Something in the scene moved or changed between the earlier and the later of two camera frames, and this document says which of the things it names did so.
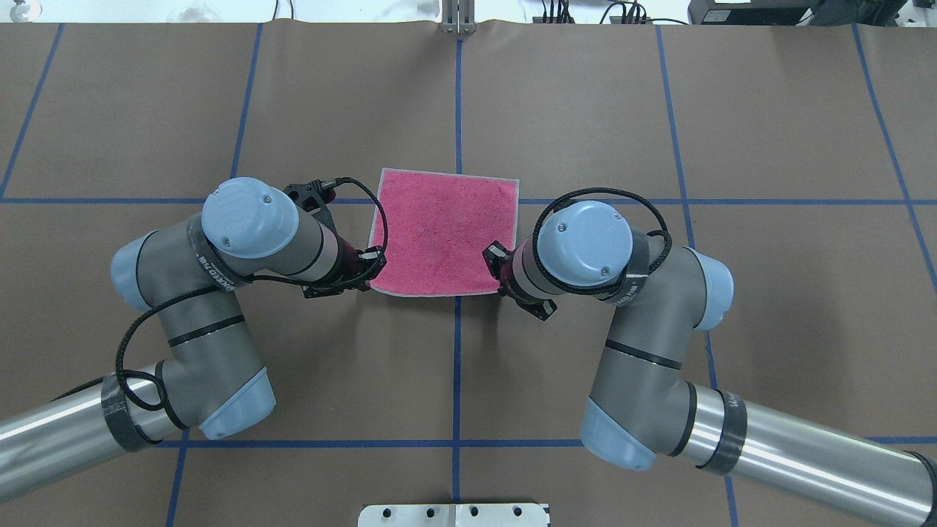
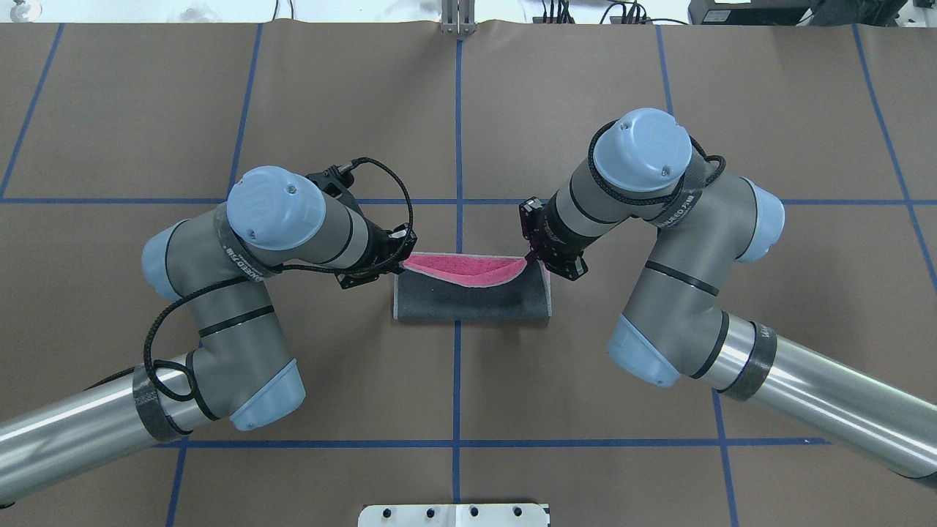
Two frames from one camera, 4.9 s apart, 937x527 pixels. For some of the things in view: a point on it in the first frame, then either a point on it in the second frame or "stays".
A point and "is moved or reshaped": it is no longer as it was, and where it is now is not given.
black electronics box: x=751 y=12 stays
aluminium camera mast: x=458 y=17 stays
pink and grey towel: x=439 y=225 is moved or reshaped
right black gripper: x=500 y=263 -> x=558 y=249
